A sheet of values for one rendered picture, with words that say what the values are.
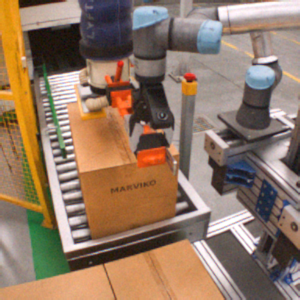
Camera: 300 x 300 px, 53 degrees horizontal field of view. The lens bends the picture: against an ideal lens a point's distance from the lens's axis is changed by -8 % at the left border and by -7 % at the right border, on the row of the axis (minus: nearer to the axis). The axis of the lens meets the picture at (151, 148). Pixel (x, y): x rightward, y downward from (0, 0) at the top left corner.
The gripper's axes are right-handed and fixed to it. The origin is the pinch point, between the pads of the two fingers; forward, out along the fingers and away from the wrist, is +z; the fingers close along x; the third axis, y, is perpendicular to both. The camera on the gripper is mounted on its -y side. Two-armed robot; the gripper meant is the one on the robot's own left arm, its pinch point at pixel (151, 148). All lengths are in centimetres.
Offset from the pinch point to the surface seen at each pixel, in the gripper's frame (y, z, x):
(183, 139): 84, 58, -45
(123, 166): 30.3, 28.4, 2.6
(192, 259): 8, 68, -21
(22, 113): 96, 32, 46
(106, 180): 30.0, 33.4, 9.4
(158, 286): -1, 68, -3
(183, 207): 40, 68, -28
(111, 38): 50, -16, 1
